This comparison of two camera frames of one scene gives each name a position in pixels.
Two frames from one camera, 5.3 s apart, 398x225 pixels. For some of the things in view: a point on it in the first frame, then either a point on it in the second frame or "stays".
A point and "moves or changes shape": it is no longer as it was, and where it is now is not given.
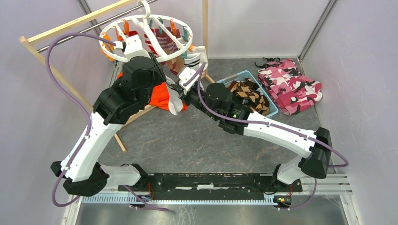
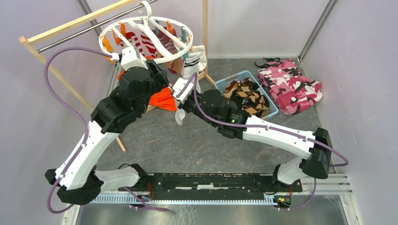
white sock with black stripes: x=195 y=61 stays
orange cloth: x=160 y=97 stays
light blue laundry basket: x=245 y=74 stays
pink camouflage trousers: x=293 y=93 stays
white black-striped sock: x=175 y=104 moves or changes shape
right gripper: x=184 y=97 -> x=184 y=105
